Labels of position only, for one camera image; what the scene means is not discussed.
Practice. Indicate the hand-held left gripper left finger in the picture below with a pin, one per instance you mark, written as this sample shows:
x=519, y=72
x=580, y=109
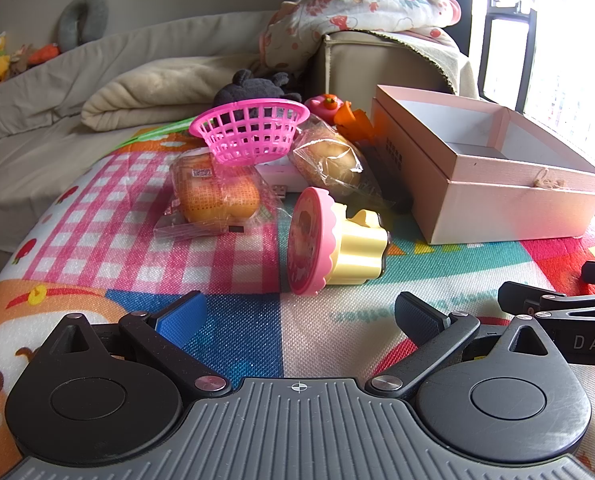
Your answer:
x=180, y=317

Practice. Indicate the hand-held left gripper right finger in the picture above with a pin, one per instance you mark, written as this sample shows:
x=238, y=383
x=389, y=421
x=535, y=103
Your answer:
x=420, y=316

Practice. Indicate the pink cardboard box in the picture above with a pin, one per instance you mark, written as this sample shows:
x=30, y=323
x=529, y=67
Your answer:
x=502, y=200

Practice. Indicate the packaged orange bread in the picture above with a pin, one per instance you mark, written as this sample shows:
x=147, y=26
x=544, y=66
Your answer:
x=217, y=195

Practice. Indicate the pink and yellow cupcake toy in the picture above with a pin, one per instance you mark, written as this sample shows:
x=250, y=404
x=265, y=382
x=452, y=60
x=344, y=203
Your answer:
x=310, y=240

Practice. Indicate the packaged pale bread roll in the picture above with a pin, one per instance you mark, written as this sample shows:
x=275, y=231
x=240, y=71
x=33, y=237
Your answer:
x=327, y=160

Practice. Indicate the pink plastic basket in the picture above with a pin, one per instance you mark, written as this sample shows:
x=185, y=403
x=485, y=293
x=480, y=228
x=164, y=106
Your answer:
x=250, y=130

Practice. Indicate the orange plastic toy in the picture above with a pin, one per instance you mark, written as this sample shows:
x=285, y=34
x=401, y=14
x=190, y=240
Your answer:
x=355, y=122

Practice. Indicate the black plush toy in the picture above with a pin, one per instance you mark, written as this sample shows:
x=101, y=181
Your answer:
x=257, y=87

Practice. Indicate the colourful play mat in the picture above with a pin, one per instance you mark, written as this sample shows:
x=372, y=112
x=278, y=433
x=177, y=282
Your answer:
x=102, y=240

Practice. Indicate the small white box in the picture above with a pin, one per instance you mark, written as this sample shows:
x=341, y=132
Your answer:
x=282, y=177

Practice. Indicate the folded beige blanket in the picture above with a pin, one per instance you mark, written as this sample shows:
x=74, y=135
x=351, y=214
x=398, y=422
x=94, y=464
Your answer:
x=152, y=90

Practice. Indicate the grey covered sofa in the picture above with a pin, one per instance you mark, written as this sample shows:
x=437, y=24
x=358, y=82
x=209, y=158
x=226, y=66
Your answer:
x=27, y=125

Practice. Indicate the olive edged towel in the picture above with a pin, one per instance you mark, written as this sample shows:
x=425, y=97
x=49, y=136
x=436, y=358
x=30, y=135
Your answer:
x=442, y=55

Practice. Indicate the beige ottoman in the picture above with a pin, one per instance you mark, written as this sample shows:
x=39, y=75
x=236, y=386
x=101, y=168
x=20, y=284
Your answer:
x=372, y=65

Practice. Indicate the orange plush toy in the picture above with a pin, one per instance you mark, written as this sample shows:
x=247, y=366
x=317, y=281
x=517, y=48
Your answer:
x=43, y=54

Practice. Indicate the grey neck pillow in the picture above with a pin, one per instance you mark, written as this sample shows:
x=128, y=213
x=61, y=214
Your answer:
x=83, y=17

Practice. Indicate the floral white blanket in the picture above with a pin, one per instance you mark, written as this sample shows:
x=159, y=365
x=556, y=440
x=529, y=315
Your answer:
x=357, y=5

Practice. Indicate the black window frame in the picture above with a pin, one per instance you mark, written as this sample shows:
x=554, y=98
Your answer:
x=481, y=50

